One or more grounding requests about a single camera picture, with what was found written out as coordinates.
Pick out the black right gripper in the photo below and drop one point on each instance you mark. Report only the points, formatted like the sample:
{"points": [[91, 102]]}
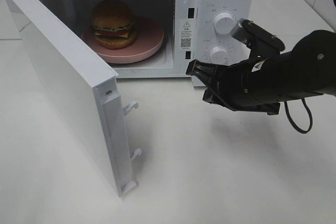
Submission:
{"points": [[231, 86]]}

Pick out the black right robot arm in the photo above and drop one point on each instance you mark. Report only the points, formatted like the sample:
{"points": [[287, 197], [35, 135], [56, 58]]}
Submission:
{"points": [[260, 85]]}

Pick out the white microwave oven body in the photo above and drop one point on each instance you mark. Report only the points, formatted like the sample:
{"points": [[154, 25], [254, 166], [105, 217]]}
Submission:
{"points": [[188, 26]]}

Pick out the white timer knob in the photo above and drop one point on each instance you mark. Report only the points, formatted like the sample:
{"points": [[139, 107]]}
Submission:
{"points": [[218, 55]]}

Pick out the pink round plate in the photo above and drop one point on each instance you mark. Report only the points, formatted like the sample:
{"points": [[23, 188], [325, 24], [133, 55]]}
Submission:
{"points": [[142, 41]]}

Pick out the white upper power knob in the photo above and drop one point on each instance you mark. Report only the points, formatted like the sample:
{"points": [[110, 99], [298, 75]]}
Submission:
{"points": [[224, 22]]}

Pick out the burger with lettuce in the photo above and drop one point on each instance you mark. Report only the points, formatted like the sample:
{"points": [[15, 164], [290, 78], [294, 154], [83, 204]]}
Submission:
{"points": [[113, 23]]}

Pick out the white microwave door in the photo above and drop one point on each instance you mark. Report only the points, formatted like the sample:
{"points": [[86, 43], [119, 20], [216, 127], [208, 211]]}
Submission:
{"points": [[82, 87]]}

